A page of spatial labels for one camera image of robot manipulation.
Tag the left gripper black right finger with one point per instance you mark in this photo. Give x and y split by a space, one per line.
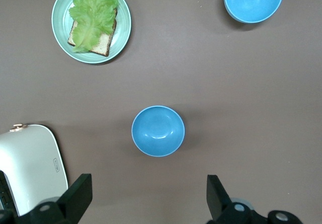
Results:
219 198

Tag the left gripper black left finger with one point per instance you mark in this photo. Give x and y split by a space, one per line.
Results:
78 196

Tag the blue bowl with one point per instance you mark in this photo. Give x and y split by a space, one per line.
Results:
254 2
158 131

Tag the white toaster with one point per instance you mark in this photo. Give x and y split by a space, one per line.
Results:
30 163

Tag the brown table cover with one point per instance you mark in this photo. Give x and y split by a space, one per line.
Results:
201 83

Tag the bread slice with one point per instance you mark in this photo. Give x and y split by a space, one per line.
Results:
100 45

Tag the pale green plate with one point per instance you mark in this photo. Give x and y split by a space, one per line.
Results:
61 20

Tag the green lettuce leaf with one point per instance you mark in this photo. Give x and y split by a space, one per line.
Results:
93 15

